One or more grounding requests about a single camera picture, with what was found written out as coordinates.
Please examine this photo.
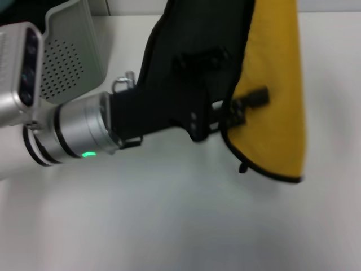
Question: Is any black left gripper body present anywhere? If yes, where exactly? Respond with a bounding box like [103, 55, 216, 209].
[109, 84, 211, 143]

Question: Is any yellow towel with black hem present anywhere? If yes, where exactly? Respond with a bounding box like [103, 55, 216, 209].
[134, 0, 307, 184]

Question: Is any grey perforated storage box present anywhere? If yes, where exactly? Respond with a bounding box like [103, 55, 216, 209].
[41, 0, 111, 104]

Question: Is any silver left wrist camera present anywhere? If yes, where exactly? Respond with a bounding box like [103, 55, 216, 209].
[0, 22, 45, 131]

